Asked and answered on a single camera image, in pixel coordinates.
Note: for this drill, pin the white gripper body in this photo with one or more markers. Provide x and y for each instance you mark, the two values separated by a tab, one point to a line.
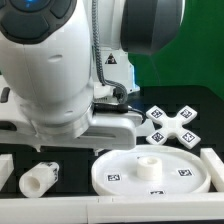
97	131

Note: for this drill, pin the white round table top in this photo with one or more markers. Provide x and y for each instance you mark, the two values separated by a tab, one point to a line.
147	170

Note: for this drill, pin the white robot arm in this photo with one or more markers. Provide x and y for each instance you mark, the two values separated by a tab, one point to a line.
54	52

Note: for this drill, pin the white cross-shaped table base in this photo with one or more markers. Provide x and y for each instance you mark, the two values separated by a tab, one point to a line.
172	127

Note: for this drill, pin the white left border rail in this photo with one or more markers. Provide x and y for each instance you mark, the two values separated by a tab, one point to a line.
6	168

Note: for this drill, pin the white border rail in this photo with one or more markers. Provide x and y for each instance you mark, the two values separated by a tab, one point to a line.
215	167
112	209
6	168

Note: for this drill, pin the white right border rail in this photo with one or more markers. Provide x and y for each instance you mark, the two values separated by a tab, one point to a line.
215	167

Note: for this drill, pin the white front border rail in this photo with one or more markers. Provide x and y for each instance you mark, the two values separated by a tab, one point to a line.
112	209

